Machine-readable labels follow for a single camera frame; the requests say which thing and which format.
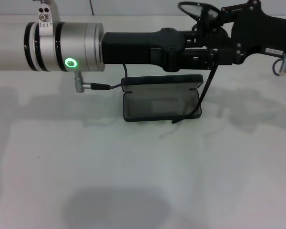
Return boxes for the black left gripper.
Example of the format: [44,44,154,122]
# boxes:
[101,27,215,73]

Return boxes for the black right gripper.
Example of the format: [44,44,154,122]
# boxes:
[184,0,286,66]

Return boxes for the blue cable with silver connector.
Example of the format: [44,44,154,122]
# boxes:
[271,52,286,76]

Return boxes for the black cable with silver plug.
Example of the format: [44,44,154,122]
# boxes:
[73,63,130,93]

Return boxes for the black thin-frame glasses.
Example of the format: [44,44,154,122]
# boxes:
[172,1,221,125]

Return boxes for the silver camera mount bracket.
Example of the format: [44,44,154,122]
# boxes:
[32,0,61,38]

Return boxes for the black glasses case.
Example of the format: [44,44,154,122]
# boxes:
[121,74,204,122]

